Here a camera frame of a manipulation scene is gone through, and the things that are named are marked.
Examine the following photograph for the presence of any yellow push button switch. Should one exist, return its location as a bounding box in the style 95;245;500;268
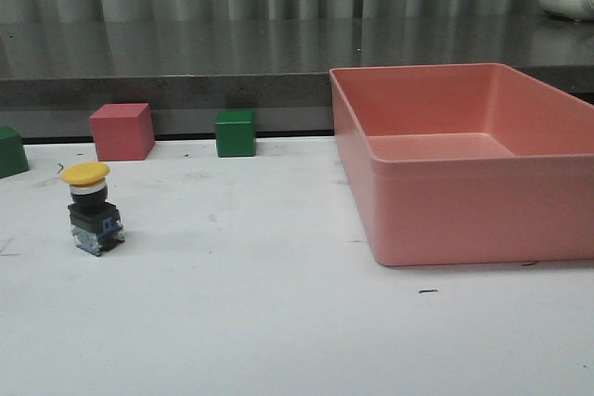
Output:
61;161;125;257

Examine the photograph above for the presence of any green cube near bin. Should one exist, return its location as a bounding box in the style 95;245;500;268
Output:
215;109;256;158

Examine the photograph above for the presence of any pink plastic bin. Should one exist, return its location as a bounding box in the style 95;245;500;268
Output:
329;63;593;266

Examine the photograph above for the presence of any pink wooden cube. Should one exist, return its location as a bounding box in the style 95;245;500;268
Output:
89;103;155;161

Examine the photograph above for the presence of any grey stone counter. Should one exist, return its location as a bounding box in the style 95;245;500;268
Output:
1;15;593;111

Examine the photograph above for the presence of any green cube far left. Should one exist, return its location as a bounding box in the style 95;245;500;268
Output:
0;126;30;178

